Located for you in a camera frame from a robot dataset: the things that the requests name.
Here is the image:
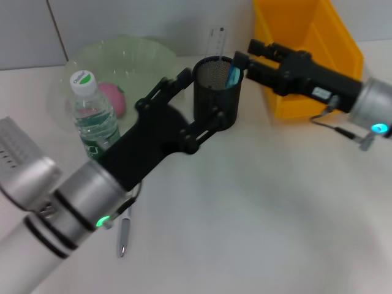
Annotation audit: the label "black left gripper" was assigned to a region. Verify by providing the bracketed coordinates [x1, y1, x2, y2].
[97, 69, 229, 192]

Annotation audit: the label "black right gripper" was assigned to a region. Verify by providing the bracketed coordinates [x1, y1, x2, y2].
[234, 39, 363, 114]

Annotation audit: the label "blue scissors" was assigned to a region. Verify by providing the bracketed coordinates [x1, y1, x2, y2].
[225, 57, 245, 90]

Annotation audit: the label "clear plastic ruler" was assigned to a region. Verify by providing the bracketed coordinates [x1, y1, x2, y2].
[205, 26, 230, 67]

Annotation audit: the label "pink toy peach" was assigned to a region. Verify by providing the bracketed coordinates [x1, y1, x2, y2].
[97, 81, 127, 119]

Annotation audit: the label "clear plastic water bottle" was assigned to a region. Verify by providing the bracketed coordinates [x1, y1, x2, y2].
[69, 70, 122, 160]

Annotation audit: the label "silver ballpoint pen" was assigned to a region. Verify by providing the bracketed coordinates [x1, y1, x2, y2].
[118, 205, 134, 258]

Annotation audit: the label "black mesh pen holder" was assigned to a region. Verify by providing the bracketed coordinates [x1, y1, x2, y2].
[192, 55, 245, 132]

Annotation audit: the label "translucent green fruit plate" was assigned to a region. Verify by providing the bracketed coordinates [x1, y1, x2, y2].
[47, 36, 187, 135]

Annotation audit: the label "yellow plastic bin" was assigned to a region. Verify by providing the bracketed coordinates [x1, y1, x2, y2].
[252, 0, 364, 119]

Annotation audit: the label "right arm cable with plug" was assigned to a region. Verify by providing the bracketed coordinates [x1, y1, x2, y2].
[309, 94, 378, 153]

